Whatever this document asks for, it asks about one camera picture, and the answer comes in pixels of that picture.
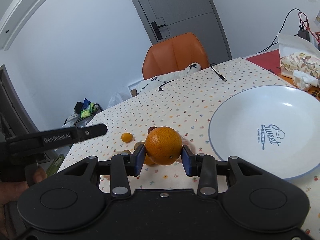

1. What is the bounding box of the dark red hawthorn fruit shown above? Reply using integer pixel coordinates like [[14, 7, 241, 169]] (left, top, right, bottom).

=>
[[148, 126, 157, 133]]

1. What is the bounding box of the white paper bag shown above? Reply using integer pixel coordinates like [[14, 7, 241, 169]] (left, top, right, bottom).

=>
[[278, 34, 319, 64]]

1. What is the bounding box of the orange leather chair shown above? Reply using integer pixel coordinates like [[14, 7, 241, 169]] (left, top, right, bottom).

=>
[[142, 33, 209, 80]]

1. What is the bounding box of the clear plastic bag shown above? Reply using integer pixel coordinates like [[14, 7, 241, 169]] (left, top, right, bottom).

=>
[[107, 92, 124, 108]]

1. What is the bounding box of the brown longan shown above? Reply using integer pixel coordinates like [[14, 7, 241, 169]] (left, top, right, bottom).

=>
[[134, 141, 145, 151], [121, 150, 131, 155]]

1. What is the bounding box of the black USB cable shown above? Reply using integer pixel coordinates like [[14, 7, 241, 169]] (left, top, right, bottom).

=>
[[158, 63, 228, 92]]

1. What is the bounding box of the large orange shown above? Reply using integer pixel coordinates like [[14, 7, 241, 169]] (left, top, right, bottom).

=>
[[145, 127, 183, 166]]

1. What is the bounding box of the small orange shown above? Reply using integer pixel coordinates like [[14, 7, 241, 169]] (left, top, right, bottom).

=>
[[144, 154, 155, 166]]

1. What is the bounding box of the white plate with blue rim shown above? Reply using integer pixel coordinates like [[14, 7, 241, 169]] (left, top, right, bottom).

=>
[[208, 85, 319, 179]]

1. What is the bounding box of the black door handle lock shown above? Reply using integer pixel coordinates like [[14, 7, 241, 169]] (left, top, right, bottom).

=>
[[151, 21, 166, 41]]

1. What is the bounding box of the floral tissue pack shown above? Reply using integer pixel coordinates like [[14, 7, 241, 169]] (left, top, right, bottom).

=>
[[280, 61, 319, 91]]

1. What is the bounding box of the grey door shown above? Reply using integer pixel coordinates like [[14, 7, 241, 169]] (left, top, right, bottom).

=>
[[137, 0, 232, 63]]

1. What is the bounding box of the red cable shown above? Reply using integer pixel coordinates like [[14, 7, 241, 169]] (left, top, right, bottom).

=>
[[297, 11, 320, 43]]

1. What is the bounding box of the black power adapter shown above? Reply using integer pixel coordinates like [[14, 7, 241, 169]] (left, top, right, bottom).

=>
[[297, 30, 310, 42]]

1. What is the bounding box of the dotted white tablecloth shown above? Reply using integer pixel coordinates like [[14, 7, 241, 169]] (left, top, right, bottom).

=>
[[59, 58, 319, 239]]

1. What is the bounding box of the black rack with clutter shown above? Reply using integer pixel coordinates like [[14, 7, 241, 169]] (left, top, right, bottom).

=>
[[62, 98, 103, 128]]

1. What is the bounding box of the white cushion with black letters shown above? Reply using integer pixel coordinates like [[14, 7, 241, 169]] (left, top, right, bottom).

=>
[[136, 62, 201, 95]]

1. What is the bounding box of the small kumquat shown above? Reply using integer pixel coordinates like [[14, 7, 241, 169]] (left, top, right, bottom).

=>
[[121, 133, 133, 143]]

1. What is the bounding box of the orange red table mat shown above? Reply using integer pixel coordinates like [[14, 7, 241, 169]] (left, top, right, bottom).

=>
[[247, 50, 319, 99]]

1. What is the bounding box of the person's left hand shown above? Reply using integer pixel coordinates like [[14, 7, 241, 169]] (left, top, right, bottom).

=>
[[1, 167, 47, 237]]

